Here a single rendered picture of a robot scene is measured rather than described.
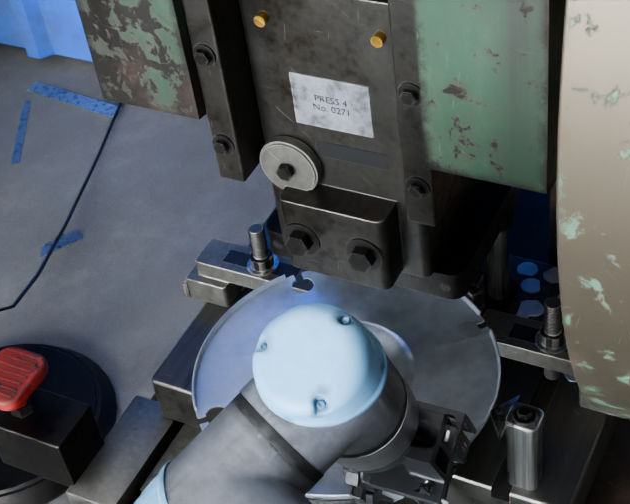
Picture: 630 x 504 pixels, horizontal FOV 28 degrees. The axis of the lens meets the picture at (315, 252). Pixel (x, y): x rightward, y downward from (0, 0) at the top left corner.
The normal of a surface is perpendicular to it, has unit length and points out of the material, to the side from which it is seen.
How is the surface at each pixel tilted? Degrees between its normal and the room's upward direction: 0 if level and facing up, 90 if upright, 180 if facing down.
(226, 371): 0
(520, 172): 90
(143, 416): 0
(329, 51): 90
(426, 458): 25
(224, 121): 90
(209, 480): 18
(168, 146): 0
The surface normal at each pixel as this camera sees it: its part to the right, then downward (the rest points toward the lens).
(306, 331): -0.28, -0.37
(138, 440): -0.12, -0.72
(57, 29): -0.44, 0.66
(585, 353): -0.37, 0.86
